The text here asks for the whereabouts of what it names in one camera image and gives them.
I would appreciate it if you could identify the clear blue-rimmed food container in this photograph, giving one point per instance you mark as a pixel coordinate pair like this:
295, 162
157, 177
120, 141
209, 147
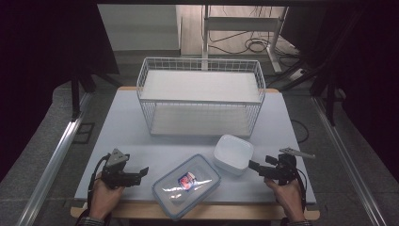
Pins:
185, 185

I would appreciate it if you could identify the person's right hand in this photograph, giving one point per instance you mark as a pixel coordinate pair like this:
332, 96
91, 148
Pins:
288, 197

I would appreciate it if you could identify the white metal desk frame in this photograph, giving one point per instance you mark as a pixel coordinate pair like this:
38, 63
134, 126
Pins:
241, 23

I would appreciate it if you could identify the person's left hand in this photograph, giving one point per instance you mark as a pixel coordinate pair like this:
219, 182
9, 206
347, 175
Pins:
103, 201

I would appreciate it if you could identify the black stand leg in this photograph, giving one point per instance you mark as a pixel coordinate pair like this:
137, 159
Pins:
75, 97
330, 100

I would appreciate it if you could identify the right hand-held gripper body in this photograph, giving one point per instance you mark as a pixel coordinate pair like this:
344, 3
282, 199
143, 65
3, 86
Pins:
285, 171

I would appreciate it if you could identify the white power strip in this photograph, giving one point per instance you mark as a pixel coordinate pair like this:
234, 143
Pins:
297, 74

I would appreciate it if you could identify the aluminium floor rail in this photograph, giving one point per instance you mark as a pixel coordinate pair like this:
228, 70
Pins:
348, 160
53, 163

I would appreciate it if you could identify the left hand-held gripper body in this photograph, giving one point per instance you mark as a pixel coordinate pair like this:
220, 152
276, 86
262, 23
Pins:
116, 175

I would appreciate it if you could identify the white square bowl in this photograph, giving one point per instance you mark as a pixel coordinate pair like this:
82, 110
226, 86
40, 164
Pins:
233, 153

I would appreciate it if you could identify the pale blue table mat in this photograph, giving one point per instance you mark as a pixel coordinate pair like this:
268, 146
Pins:
125, 125

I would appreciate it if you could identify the white panel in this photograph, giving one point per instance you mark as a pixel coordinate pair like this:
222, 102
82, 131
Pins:
138, 26

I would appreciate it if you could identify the dark curtain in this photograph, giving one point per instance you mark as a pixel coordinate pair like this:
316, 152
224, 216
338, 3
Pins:
367, 62
47, 62

